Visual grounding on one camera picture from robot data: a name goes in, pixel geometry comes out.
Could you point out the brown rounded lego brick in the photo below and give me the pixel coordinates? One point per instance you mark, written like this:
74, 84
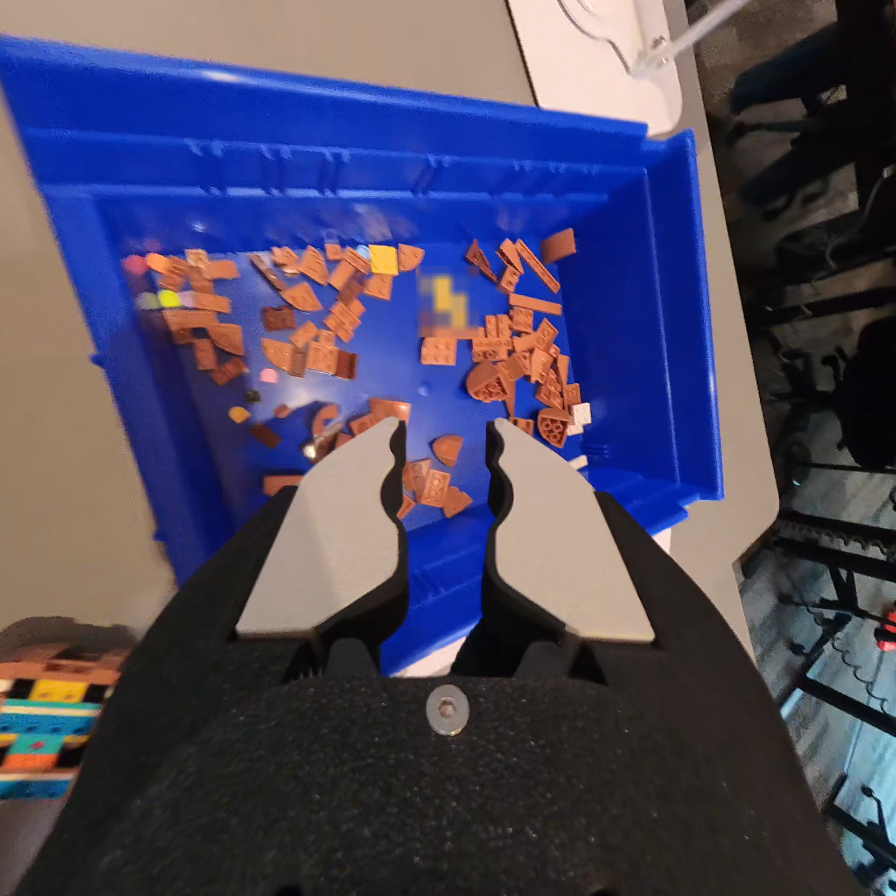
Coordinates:
448, 449

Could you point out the blue plastic bin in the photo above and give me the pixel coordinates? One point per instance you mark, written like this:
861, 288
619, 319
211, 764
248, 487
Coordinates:
350, 140

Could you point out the small red object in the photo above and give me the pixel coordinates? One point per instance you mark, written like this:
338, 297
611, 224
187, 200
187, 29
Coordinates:
885, 630

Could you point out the black office chair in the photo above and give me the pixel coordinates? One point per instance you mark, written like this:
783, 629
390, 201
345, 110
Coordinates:
871, 392

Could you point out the white flat stand base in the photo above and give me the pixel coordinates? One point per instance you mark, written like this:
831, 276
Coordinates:
560, 70

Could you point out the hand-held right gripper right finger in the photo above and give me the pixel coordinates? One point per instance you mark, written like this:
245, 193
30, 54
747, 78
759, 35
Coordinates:
567, 553

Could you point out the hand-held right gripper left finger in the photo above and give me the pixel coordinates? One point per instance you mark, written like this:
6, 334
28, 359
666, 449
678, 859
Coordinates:
329, 546

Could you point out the pile of lego pieces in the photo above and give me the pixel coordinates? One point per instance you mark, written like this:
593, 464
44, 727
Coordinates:
336, 315

